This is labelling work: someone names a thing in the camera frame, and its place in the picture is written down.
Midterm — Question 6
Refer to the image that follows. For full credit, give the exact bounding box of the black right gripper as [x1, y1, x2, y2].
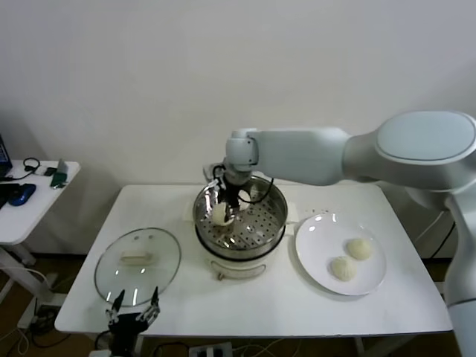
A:
[208, 169, 252, 222]

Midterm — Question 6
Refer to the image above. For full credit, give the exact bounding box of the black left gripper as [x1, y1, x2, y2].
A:
[105, 286, 161, 357]

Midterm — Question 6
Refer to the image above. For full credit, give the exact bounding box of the glass lid with cream handle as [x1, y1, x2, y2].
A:
[94, 227, 183, 308]

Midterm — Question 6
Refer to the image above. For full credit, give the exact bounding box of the stainless steel steamer basket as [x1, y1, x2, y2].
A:
[181, 173, 300, 261]

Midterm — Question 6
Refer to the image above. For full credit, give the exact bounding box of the cream electric cooker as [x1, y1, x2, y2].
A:
[195, 222, 286, 282]

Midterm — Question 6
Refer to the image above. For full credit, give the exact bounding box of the white power strip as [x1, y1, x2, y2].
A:
[189, 341, 234, 357]

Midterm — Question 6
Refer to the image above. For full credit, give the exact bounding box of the white round plate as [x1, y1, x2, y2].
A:
[295, 213, 387, 298]

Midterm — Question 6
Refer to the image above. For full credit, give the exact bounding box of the white work table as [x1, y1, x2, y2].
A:
[54, 184, 455, 357]

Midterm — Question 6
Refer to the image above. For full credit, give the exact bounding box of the white side table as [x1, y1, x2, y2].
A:
[0, 160, 82, 298]

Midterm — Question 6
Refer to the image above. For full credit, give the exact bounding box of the green and grey tool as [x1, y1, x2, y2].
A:
[50, 158, 70, 190]

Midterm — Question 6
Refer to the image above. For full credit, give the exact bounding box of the blue computer mouse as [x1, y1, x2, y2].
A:
[9, 183, 37, 207]

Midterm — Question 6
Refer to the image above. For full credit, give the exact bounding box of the dark laptop screen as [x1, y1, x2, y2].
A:
[0, 133, 14, 179]

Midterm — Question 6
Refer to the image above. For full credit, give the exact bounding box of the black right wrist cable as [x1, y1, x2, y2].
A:
[243, 176, 275, 205]

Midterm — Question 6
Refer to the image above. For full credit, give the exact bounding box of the white power cable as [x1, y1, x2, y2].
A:
[414, 210, 447, 242]

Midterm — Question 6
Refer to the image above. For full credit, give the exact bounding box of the black power cable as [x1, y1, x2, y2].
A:
[429, 222, 457, 260]

